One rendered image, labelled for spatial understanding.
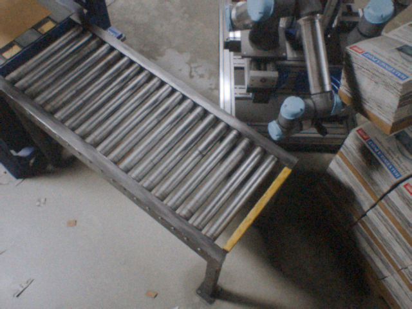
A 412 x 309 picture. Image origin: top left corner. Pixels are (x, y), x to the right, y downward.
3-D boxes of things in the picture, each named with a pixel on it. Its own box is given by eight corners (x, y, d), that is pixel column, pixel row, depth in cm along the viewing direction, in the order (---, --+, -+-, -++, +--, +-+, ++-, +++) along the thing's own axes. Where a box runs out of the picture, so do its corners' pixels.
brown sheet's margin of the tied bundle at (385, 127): (367, 85, 166) (369, 76, 163) (423, 121, 146) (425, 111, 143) (337, 97, 162) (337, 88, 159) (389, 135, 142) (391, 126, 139)
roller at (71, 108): (134, 64, 194) (132, 58, 189) (60, 128, 175) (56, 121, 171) (127, 60, 195) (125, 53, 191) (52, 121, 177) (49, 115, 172)
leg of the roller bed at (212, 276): (216, 289, 217) (225, 259, 157) (210, 298, 215) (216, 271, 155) (208, 282, 219) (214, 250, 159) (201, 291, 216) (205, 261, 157)
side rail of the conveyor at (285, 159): (293, 171, 177) (299, 158, 167) (286, 179, 175) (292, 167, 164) (82, 29, 213) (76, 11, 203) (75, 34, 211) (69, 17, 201)
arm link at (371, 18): (352, 26, 189) (363, 3, 177) (369, 13, 193) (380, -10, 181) (373, 40, 185) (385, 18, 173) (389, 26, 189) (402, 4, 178)
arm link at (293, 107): (310, 91, 140) (302, 108, 149) (280, 96, 138) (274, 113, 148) (318, 109, 136) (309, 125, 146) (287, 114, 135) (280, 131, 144)
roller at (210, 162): (242, 138, 176) (243, 132, 172) (172, 216, 158) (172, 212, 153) (233, 131, 178) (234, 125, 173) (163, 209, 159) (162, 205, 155)
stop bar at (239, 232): (291, 172, 163) (293, 170, 162) (228, 254, 146) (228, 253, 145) (285, 167, 164) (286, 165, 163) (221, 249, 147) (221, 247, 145)
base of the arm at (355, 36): (344, 30, 201) (351, 15, 192) (374, 31, 201) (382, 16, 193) (349, 53, 194) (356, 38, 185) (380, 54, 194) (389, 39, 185)
